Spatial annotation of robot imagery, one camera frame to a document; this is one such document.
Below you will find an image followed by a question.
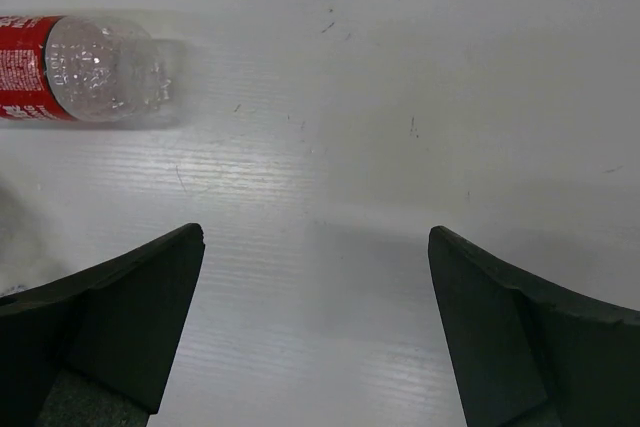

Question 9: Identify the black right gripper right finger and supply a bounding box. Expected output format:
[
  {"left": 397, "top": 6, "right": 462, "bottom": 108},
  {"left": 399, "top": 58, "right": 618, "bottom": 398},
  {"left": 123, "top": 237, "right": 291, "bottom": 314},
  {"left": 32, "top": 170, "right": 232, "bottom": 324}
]
[{"left": 428, "top": 226, "right": 639, "bottom": 426}]

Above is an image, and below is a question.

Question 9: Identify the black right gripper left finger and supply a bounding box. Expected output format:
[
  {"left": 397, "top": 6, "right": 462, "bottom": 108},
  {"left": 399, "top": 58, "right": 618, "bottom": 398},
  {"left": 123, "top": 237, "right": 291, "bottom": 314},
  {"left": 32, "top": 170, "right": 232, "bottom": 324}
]
[{"left": 1, "top": 223, "right": 205, "bottom": 426}]

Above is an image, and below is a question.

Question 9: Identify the red label cola bottle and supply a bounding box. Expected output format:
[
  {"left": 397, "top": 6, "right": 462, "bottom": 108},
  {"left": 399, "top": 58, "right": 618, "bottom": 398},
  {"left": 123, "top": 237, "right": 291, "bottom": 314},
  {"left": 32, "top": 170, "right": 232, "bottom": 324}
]
[{"left": 1, "top": 15, "right": 185, "bottom": 123}]

